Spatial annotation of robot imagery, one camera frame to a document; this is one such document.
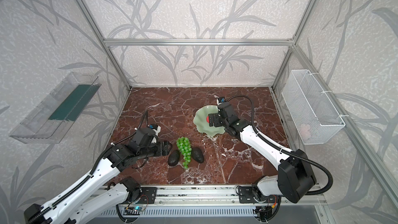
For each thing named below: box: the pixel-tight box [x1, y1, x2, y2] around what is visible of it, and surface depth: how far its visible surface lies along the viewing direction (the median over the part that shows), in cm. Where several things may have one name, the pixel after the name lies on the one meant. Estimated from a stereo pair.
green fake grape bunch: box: [176, 136, 193, 170], surface depth 86 cm
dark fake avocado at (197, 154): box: [191, 146, 205, 164], surface depth 84 cm
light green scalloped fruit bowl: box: [193, 104, 226, 137], surface depth 103 cm
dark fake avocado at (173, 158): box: [167, 149, 180, 167], surface depth 82 cm
